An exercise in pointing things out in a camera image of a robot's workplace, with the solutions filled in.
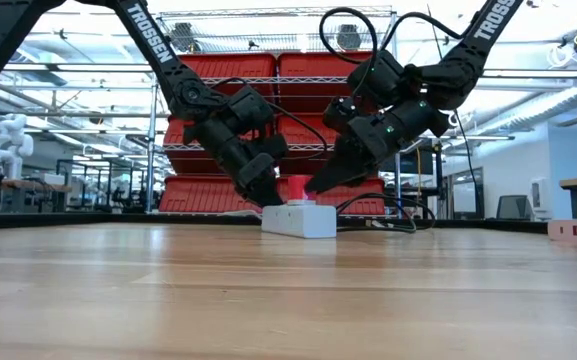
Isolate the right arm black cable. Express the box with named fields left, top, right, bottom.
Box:
left=317, top=6, right=465, bottom=96

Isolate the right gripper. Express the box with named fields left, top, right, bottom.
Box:
left=304, top=98, right=452, bottom=195

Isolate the white wall dispenser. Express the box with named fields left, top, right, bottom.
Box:
left=530, top=177, right=555, bottom=221

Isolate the black aluminium table frame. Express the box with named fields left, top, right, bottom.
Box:
left=0, top=211, right=577, bottom=240

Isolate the white cable coil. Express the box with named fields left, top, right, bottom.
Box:
left=547, top=44, right=577, bottom=69

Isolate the wooden work table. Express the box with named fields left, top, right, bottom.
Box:
left=0, top=177, right=74, bottom=215

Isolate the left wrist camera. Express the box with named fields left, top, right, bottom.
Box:
left=253, top=133, right=290, bottom=160

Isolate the long white power strip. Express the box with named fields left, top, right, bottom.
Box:
left=260, top=201, right=339, bottom=240

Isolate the pink USB charger adapter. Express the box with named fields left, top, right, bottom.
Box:
left=546, top=218, right=577, bottom=244

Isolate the chrome wire shelf rack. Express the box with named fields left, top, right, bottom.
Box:
left=145, top=5, right=405, bottom=220

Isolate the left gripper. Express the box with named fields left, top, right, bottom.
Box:
left=182, top=118, right=286, bottom=208

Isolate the thin black hanging cable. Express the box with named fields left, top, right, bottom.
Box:
left=426, top=4, right=480, bottom=217

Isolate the black USB cable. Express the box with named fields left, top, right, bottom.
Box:
left=335, top=191, right=438, bottom=235

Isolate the red plastic storage bin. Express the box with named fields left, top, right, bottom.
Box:
left=157, top=174, right=269, bottom=215
left=162, top=114, right=249, bottom=175
left=276, top=49, right=375, bottom=115
left=276, top=175, right=387, bottom=217
left=177, top=52, right=278, bottom=115
left=276, top=113, right=342, bottom=175

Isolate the yellow hanging cable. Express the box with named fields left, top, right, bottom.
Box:
left=414, top=147, right=423, bottom=201

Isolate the white ceiling duct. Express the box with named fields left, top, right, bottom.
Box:
left=497, top=78, right=577, bottom=137

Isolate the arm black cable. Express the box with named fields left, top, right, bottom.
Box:
left=210, top=74, right=330, bottom=151
left=317, top=6, right=465, bottom=96

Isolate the grey chair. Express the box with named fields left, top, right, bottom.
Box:
left=495, top=194, right=537, bottom=222

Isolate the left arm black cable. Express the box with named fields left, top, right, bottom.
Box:
left=210, top=74, right=330, bottom=151

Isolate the red USB charger adapter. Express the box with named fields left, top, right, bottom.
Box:
left=286, top=174, right=317, bottom=207

